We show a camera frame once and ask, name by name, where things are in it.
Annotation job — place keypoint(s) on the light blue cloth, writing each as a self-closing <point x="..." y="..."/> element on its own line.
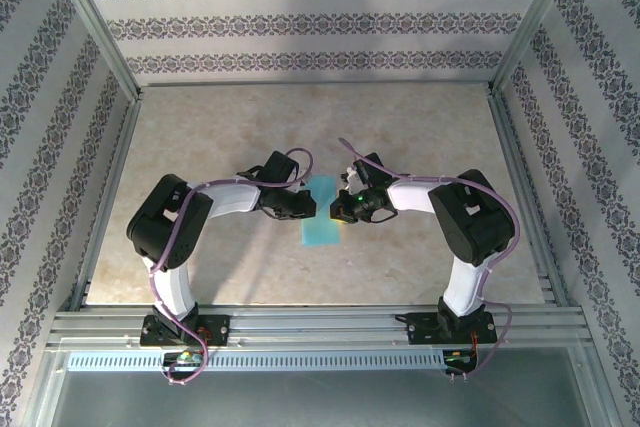
<point x="320" y="234"/>

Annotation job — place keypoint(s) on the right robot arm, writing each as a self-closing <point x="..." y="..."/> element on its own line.
<point x="470" y="217"/>

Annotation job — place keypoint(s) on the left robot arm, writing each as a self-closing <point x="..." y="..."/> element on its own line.
<point x="167" y="227"/>

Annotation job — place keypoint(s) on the right circuit board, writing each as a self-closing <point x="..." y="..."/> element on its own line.
<point x="457" y="359"/>

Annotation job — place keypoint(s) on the circuit board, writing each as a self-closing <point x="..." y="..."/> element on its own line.
<point x="457" y="359"/>
<point x="185" y="358"/>

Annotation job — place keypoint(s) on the left circuit board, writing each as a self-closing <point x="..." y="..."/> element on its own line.
<point x="185" y="358"/>

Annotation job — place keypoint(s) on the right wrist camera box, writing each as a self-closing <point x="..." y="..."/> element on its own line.
<point x="352" y="178"/>

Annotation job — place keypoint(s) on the aluminium back rail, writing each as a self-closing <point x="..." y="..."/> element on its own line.
<point x="320" y="83"/>

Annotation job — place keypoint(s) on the aluminium mounting rail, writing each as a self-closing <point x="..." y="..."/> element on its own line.
<point x="320" y="329"/>

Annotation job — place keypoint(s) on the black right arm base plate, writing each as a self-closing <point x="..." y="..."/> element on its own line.
<point x="425" y="329"/>

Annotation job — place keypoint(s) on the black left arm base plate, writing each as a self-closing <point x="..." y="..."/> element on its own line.
<point x="220" y="329"/>

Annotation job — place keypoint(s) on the aluminium side rail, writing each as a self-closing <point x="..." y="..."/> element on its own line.
<point x="526" y="197"/>
<point x="110" y="197"/>

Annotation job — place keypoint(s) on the aluminium frame post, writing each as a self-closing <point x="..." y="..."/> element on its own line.
<point x="534" y="22"/>
<point x="95" y="22"/>

